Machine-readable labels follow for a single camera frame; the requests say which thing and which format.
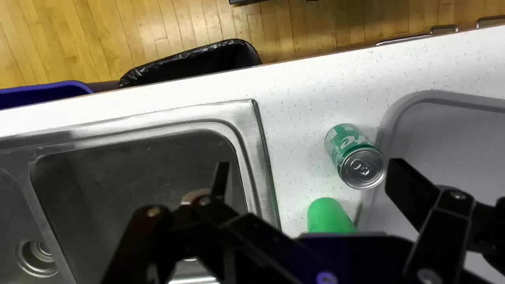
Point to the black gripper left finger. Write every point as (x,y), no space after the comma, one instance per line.
(237,236)

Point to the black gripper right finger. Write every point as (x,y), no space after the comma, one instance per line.
(447,221)

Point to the green soda can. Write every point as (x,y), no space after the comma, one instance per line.
(349,150)

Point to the green plastic cup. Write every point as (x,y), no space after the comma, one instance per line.
(328,214)

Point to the stainless steel double sink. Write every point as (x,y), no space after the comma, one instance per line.
(131,173)

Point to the black bag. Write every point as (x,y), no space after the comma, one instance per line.
(199,57)

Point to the blue plastic bin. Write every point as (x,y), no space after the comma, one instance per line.
(41,91)

